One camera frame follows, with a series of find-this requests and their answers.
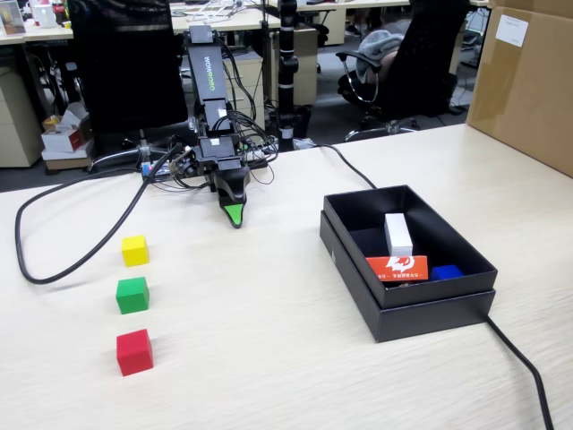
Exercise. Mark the black mesh office chair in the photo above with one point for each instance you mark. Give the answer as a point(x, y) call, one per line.
point(125, 67)

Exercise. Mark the white rectangular box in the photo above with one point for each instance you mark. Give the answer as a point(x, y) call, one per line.
point(398, 237)

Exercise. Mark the orange printed card box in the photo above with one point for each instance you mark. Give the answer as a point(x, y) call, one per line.
point(398, 269)

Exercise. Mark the black stand pole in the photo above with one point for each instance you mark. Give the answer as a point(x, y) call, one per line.
point(286, 67)

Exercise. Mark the black cardboard box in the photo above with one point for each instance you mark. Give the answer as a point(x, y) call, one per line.
point(443, 291)

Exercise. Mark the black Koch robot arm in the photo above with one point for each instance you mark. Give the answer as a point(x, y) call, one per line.
point(203, 67)

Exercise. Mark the cola bottle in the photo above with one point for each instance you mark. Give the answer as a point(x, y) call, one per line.
point(59, 11)

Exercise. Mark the yellow wooden cube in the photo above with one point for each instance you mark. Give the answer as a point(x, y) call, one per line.
point(134, 253)

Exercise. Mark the blue wooden cube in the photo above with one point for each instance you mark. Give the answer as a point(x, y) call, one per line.
point(447, 272)

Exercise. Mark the red wooden cube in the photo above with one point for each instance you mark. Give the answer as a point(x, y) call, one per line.
point(134, 356)

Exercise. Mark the white and red carton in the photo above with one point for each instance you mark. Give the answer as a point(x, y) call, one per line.
point(62, 139)

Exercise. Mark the beige drawer cabinet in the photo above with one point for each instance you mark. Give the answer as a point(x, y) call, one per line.
point(306, 67)
point(246, 89)
point(18, 125)

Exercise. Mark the black open box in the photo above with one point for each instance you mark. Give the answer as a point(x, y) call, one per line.
point(430, 322)

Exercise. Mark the clear acrylic sign holder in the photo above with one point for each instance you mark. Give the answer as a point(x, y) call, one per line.
point(12, 18)

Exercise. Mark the grey jacket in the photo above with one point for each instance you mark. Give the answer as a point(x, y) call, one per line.
point(380, 42)

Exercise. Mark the blue controller circuit board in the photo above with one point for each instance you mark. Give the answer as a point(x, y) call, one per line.
point(156, 169)

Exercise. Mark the black chrome-armed office chair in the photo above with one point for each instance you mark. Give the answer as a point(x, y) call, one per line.
point(425, 67)

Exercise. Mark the light wooden office desk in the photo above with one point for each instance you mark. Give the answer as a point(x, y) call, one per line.
point(112, 32)

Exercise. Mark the large brown cardboard box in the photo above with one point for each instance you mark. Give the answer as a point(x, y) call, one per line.
point(528, 89)

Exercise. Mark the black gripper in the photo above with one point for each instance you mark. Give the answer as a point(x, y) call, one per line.
point(219, 150)

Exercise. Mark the green wooden cube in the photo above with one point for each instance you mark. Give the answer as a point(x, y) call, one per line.
point(132, 298)

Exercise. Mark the white folding stand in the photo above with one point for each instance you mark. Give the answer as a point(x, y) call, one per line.
point(215, 12)

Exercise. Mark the flat brown carton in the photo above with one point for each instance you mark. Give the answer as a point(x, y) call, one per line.
point(67, 162)

